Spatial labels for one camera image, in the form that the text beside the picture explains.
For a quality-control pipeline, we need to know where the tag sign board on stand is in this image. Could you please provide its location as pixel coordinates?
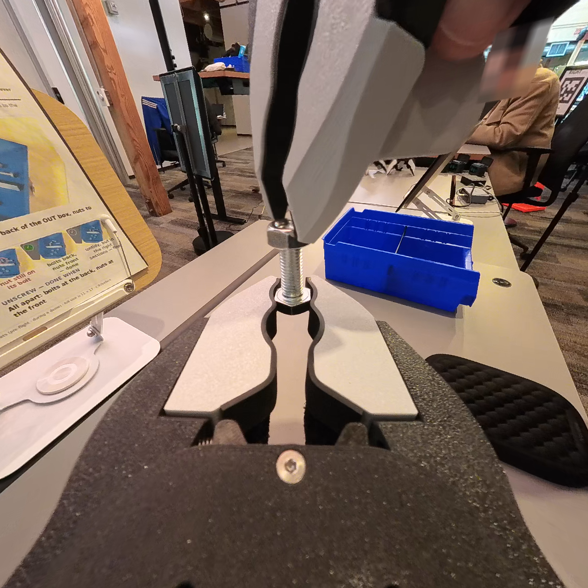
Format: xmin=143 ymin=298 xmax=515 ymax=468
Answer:
xmin=557 ymin=66 xmax=588 ymax=118

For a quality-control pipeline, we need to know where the wooden post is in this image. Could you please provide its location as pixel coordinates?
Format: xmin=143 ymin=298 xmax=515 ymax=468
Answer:
xmin=69 ymin=0 xmax=173 ymax=217

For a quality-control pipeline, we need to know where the black foam pad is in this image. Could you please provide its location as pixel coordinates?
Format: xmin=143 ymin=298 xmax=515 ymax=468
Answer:
xmin=426 ymin=354 xmax=588 ymax=488

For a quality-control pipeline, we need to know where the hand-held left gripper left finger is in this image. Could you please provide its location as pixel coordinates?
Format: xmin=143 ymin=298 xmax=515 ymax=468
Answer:
xmin=163 ymin=276 xmax=281 ymax=444

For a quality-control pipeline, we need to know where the printed instruction sheet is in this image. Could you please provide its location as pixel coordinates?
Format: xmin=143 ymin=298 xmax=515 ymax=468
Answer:
xmin=0 ymin=51 xmax=149 ymax=364

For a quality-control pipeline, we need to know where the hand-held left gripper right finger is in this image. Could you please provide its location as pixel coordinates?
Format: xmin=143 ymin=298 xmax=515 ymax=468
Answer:
xmin=303 ymin=276 xmax=420 ymax=444

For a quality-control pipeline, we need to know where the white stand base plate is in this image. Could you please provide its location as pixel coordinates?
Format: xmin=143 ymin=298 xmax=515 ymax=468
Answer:
xmin=0 ymin=317 xmax=161 ymax=481

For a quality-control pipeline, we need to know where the silver hex bolt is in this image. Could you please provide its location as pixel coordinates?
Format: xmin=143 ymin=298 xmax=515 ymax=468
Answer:
xmin=275 ymin=247 xmax=312 ymax=317

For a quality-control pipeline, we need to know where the blue jacket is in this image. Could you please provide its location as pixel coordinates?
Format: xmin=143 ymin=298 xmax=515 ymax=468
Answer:
xmin=140 ymin=96 xmax=173 ymax=168

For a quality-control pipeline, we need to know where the white page holder bar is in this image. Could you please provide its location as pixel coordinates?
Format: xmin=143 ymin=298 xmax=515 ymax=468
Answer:
xmin=0 ymin=282 xmax=136 ymax=368

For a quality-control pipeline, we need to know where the person's right hand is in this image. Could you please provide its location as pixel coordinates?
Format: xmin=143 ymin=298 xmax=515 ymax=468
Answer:
xmin=433 ymin=0 xmax=523 ymax=61

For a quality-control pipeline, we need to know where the dark monitor on stand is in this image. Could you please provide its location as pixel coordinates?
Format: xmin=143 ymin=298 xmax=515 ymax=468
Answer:
xmin=158 ymin=66 xmax=249 ymax=255

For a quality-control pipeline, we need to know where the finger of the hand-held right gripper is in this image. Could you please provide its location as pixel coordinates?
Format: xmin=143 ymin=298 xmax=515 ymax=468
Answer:
xmin=248 ymin=0 xmax=319 ymax=222
xmin=281 ymin=0 xmax=425 ymax=244

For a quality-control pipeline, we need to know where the silver hex nut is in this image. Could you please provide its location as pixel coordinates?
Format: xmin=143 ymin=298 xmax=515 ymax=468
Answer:
xmin=267 ymin=220 xmax=297 ymax=250

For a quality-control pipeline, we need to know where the black mesh office chair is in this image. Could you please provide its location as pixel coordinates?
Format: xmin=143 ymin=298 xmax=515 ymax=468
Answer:
xmin=498 ymin=99 xmax=588 ymax=272

